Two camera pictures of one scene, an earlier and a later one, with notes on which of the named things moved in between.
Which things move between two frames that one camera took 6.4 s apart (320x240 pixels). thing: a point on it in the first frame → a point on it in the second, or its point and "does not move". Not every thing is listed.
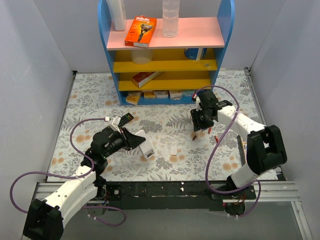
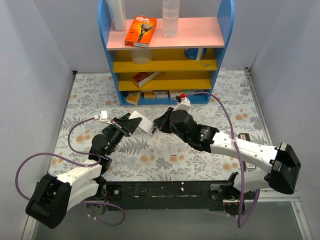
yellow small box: [133, 97] does not move
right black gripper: [200, 119] → [163, 122]
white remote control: [145, 146] → [146, 124]
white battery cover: [173, 150] does not move
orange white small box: [149, 95] does not move
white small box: [161, 94] does not move
